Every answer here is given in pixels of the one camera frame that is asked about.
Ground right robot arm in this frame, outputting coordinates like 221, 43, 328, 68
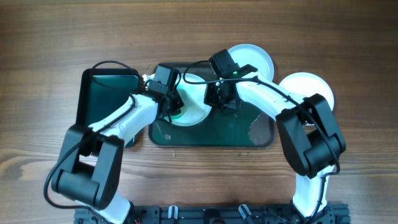
205, 49, 346, 223

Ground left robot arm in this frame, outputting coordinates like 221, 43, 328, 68
43, 63, 183, 223

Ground right black cable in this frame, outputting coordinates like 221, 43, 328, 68
182, 60, 341, 223

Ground small dark sponge tray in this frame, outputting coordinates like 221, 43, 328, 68
75, 68, 141, 149

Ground left black cable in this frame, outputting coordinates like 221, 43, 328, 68
43, 60, 149, 223

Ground white plate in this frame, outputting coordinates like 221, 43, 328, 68
172, 79, 211, 126
228, 44, 274, 81
279, 72, 335, 111

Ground black cable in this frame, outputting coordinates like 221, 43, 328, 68
43, 60, 149, 223
182, 60, 341, 223

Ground green and yellow sponge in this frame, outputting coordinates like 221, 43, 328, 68
170, 108, 184, 120

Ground large dark serving tray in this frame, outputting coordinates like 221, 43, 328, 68
148, 63, 275, 147

